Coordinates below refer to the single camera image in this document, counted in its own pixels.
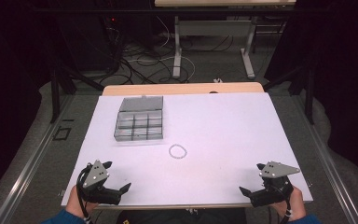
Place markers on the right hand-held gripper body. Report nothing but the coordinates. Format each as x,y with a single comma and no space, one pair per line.
275,170

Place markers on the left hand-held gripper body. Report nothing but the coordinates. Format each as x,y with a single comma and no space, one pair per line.
95,176

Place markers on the person's left hand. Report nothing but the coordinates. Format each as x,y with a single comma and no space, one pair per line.
74,202

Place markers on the person's right hand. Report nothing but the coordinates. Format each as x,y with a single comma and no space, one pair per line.
293,203

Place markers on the white table cover sheet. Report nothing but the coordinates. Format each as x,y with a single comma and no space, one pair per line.
230,130

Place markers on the clear plastic compartment box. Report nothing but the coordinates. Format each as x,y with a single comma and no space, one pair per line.
140,121

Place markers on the black metal stand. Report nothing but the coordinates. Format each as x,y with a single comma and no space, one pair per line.
55,99
309,99

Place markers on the light wooden table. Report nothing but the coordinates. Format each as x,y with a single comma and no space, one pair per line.
167,88

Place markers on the black curtain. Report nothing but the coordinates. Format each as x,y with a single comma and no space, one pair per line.
348,77
9,93

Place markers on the black computer tower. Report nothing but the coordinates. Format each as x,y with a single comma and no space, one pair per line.
113,40

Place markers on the white-legged desk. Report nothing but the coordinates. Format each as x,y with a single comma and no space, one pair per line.
177,46

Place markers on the aluminium floor rail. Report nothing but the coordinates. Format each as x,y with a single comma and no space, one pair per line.
326,161
28,169

